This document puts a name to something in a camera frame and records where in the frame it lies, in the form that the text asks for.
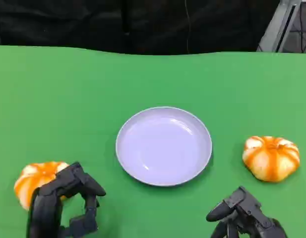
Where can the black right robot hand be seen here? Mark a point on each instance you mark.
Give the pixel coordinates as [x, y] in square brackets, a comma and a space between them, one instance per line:
[244, 210]

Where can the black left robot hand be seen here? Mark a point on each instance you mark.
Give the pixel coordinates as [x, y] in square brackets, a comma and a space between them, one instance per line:
[47, 198]

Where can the orange white toy bread roll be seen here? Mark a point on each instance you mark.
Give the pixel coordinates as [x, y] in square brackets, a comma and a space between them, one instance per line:
[270, 160]
[33, 178]

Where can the lilac plate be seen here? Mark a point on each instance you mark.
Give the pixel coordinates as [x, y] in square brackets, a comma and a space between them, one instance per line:
[164, 146]

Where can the black backdrop curtain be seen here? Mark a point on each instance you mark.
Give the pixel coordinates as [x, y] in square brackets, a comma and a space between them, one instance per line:
[118, 22]

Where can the grey metal frame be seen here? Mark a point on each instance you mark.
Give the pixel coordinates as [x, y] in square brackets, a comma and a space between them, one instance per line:
[279, 27]

